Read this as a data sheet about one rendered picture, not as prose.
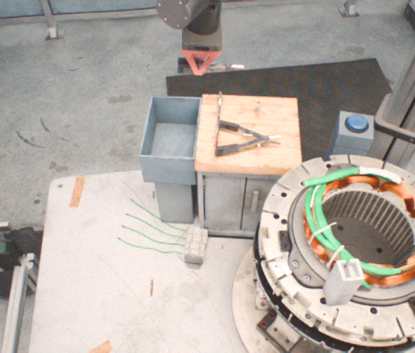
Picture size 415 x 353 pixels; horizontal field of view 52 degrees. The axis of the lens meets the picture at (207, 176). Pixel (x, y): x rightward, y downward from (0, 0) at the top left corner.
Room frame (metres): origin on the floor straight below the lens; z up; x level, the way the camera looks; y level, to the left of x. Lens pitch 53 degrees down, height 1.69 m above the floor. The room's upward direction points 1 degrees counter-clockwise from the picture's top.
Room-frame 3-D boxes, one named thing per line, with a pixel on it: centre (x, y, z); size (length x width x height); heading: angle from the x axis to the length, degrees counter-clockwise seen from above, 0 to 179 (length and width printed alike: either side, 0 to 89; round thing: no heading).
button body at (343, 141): (0.62, -0.31, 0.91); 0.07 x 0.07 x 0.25; 76
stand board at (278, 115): (0.58, -0.08, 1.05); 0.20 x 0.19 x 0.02; 85
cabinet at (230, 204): (0.58, -0.08, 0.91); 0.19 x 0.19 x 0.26; 85
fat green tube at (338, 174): (0.39, -0.22, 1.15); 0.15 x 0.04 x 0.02; 91
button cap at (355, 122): (0.62, -0.31, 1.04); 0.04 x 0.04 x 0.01
